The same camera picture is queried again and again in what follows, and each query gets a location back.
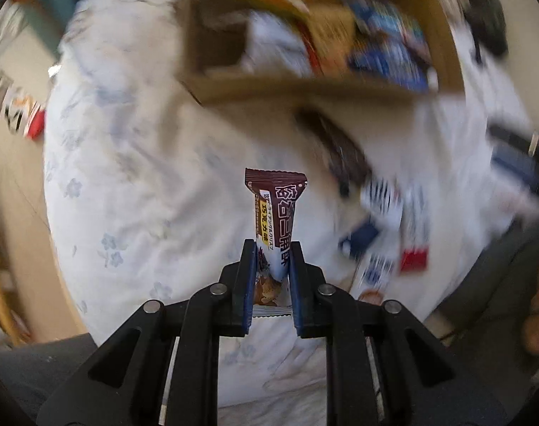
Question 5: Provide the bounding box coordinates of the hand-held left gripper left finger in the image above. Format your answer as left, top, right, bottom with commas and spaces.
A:
36, 239, 258, 426

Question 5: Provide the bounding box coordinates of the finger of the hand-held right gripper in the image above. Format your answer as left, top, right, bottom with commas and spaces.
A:
487, 122, 539, 196

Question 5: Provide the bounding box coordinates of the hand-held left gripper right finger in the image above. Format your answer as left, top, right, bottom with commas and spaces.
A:
288, 240, 506, 426

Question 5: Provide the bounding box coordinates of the brown chocolate snack bar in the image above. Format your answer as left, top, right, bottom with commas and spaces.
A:
245, 168, 309, 319

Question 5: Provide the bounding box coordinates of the green blue snack bag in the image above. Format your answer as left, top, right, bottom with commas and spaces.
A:
346, 0, 436, 93

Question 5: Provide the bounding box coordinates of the brown cardboard box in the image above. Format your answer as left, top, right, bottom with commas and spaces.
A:
179, 0, 466, 108

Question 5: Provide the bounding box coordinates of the yellow patterned snack bar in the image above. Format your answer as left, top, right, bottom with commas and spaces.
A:
301, 6, 356, 76

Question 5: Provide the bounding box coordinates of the silver white snack packet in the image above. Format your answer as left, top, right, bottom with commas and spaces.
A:
245, 8, 315, 78

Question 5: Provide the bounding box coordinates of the red white rice cake packet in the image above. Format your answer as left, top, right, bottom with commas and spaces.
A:
357, 290, 386, 306

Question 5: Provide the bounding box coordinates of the blue snack packet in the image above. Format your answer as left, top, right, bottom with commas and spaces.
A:
338, 223, 382, 259

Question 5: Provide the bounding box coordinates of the small white blue packet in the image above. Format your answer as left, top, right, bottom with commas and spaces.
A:
362, 253, 395, 294

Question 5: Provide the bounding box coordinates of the white packet with dark print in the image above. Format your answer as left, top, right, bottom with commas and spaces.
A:
359, 176, 404, 232

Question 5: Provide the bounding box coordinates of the red white snack bar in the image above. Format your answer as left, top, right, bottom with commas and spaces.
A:
399, 185, 431, 274

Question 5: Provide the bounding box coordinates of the person's grey trouser leg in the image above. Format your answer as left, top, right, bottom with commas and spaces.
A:
423, 215, 539, 367

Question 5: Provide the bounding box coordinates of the white floral bedsheet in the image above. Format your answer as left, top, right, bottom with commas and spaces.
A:
42, 0, 525, 426

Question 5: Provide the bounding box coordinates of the crumpled brown snack wrapper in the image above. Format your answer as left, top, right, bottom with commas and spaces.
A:
295, 109, 373, 198

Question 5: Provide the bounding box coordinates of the black knit garment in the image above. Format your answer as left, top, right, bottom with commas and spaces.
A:
462, 0, 511, 56

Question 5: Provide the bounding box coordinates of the white red shopping bag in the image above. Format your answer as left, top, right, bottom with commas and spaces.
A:
4, 86, 47, 140

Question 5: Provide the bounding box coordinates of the wooden furniture frame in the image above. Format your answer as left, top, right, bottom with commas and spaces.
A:
0, 202, 28, 348

